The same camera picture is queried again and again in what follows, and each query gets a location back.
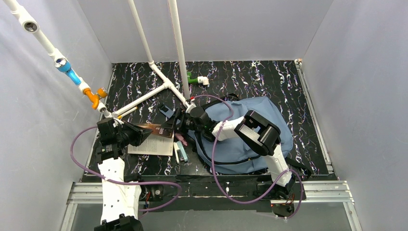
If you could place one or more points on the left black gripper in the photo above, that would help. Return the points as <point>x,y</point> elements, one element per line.
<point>132,134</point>

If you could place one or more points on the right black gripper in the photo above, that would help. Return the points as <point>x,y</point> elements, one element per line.
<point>178,119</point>

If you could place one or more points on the dark brown book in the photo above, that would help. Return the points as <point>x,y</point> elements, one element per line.
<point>159,142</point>

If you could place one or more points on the blue student backpack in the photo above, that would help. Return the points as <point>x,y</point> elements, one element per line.
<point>230,108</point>

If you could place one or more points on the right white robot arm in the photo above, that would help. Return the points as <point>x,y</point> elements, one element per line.
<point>259,134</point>

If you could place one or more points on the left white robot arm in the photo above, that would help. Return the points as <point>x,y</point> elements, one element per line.
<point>120,194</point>

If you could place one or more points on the pink stapler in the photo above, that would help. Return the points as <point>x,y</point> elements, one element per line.
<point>180,138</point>

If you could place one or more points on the teal white stapler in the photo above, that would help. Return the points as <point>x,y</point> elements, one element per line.
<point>180,153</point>

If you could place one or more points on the green plastic tap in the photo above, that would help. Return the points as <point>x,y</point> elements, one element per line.
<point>192,80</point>

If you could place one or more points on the orange plastic tap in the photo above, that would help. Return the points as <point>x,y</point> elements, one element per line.
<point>101,93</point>

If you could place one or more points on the thin white rear pipe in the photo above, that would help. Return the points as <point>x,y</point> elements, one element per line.
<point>139,27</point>

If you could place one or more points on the blue plastic tap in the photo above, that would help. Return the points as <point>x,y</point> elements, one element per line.
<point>64,66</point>

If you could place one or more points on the white vertical pvc pipe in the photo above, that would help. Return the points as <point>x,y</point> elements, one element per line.
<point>173,8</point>

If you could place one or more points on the white slanted pvc pipe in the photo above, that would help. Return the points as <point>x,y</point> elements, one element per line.
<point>30,25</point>

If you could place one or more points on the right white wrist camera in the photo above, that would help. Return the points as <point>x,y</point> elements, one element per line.
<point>189,104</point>

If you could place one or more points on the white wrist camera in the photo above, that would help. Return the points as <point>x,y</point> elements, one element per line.
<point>189,104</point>
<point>114,120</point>

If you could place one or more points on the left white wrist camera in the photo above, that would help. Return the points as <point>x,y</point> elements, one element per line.
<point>114,120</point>

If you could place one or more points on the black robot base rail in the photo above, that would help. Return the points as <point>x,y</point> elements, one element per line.
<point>201,193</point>

